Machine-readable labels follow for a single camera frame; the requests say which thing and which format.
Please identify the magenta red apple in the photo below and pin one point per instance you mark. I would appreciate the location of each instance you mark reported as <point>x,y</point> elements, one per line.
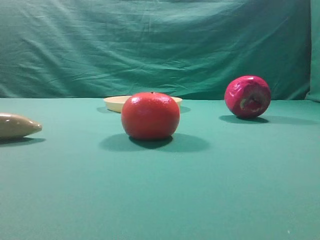
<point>248,96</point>

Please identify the yellow plate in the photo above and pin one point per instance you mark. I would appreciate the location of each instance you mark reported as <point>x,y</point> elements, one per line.
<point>113,103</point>

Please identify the red orange tangerine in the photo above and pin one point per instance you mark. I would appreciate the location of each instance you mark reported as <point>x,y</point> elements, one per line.
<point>150,116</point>

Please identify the green backdrop cloth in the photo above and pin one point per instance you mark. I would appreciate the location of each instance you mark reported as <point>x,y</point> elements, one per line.
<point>185,48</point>

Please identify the beige banana-shaped fruit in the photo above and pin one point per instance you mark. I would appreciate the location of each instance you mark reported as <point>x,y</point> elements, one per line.
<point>14,126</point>

